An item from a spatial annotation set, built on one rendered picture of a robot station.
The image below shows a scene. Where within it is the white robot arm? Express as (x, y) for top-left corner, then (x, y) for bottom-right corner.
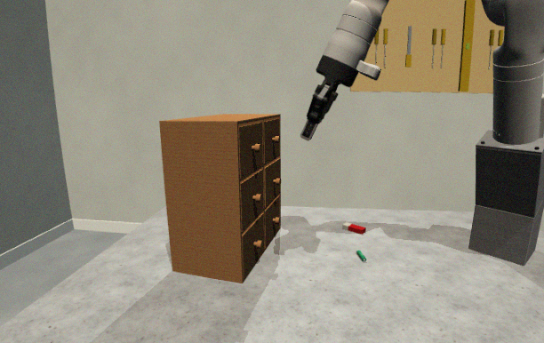
(323, 0), (544, 145)

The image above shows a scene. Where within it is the green aaa battery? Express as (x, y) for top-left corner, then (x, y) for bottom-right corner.
(356, 250), (366, 262)

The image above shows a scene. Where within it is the brown wooden chest of drawers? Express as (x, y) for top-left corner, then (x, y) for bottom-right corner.
(159, 115), (281, 283)

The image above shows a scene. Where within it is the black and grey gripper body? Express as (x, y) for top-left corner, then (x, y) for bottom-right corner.
(316, 55), (358, 107)

